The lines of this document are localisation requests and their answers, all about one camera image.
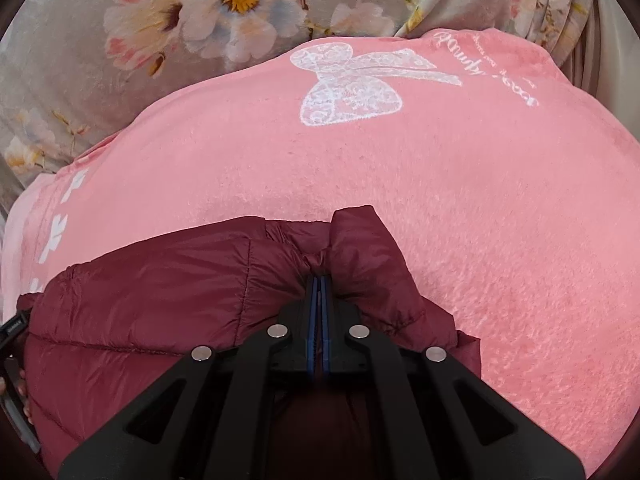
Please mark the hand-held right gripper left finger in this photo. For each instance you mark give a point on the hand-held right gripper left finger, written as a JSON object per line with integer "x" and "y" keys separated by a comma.
{"x": 235, "y": 385}

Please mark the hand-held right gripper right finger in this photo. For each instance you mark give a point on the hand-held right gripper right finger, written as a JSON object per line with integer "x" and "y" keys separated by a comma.
{"x": 400, "y": 385}

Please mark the maroon puffer jacket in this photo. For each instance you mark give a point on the maroon puffer jacket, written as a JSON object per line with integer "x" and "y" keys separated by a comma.
{"x": 150, "y": 285}

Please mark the person's left hand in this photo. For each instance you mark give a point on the person's left hand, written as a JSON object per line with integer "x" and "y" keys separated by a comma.
{"x": 24, "y": 390}

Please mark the pink bow-print blanket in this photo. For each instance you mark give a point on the pink bow-print blanket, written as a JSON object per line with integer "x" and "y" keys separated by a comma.
{"x": 450, "y": 185}

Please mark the grey floral bedsheet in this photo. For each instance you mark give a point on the grey floral bedsheet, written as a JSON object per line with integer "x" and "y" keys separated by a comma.
{"x": 90, "y": 75}

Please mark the beige pleated curtain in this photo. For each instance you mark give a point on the beige pleated curtain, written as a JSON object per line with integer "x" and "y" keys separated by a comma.
{"x": 610, "y": 45}

